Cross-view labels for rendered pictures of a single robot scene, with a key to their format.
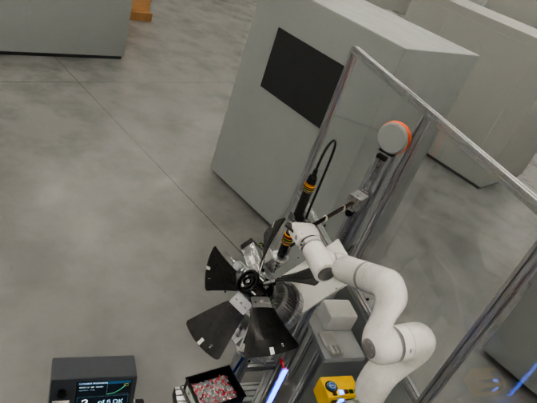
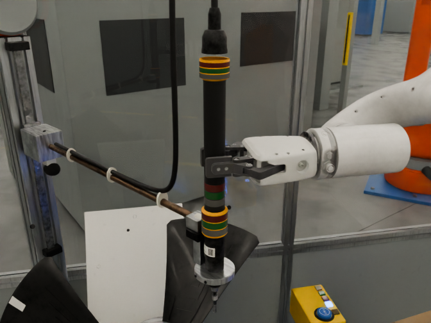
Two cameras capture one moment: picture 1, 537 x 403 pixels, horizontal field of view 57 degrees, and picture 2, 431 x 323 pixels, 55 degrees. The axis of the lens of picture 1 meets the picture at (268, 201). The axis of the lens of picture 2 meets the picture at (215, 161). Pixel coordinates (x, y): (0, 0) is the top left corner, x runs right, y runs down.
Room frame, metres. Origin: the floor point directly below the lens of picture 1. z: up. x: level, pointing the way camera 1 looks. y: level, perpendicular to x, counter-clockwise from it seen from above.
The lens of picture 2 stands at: (1.48, 0.45, 1.90)
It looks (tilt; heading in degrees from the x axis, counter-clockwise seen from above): 22 degrees down; 286
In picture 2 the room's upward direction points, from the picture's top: straight up
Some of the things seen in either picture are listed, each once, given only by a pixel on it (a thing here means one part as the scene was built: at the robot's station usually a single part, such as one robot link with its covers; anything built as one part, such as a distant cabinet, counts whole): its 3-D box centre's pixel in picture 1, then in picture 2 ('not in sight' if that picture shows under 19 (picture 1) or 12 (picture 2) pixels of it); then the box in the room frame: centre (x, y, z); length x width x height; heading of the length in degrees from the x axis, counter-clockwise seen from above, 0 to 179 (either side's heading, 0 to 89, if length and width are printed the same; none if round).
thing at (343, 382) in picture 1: (336, 393); (315, 317); (1.46, -0.55, 1.02); 0.16 x 0.10 x 0.11; 117
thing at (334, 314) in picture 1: (336, 312); not in sight; (2.08, -0.55, 0.92); 0.17 x 0.16 x 0.11; 117
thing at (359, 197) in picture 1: (357, 200); (42, 141); (2.20, -0.42, 1.54); 0.10 x 0.07 x 0.08; 152
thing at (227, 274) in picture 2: (284, 247); (210, 247); (1.66, -0.13, 1.50); 0.09 x 0.07 x 0.10; 152
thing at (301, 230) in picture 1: (305, 235); (281, 156); (1.55, -0.18, 1.66); 0.11 x 0.10 x 0.07; 27
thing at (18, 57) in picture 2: (357, 207); (36, 157); (2.25, -0.44, 1.48); 0.05 x 0.03 x 0.62; 62
